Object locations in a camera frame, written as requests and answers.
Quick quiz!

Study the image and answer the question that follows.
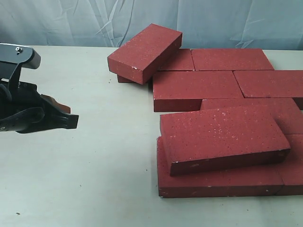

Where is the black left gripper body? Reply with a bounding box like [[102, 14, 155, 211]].
[[0, 80, 79, 134]]

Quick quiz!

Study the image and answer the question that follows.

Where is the red brick pushed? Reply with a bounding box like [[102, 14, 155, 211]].
[[152, 71, 244, 112]]

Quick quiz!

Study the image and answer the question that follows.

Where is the red brick lifted front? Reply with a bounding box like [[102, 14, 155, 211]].
[[160, 105, 291, 176]]

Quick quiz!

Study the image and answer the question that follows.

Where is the red brick front large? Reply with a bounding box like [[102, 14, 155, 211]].
[[157, 137, 284, 198]]

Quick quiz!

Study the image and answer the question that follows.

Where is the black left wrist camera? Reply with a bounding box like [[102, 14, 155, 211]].
[[0, 43, 41, 90]]

